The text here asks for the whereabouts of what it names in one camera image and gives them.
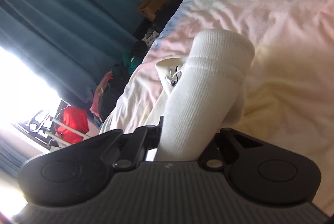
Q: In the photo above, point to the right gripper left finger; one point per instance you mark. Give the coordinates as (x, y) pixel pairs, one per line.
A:
(135, 146)

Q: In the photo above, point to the teal right curtain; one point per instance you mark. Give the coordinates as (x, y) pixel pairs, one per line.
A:
(71, 44)

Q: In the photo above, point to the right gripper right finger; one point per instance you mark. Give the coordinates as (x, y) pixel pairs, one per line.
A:
(211, 158)

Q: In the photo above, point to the brown cardboard box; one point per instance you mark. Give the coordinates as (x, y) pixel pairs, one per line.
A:
(150, 8)

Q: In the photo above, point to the silver tripod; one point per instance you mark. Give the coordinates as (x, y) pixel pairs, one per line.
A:
(41, 128)

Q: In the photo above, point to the pile of clothes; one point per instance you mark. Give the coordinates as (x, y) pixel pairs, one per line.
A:
(112, 85)

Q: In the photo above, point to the red bag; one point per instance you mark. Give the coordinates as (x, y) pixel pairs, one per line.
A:
(74, 118)

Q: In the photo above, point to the pastel rainbow duvet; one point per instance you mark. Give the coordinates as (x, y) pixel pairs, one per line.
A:
(289, 88)

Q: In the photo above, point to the white zip-up sweatshirt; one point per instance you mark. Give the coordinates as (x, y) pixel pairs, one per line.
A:
(207, 97)

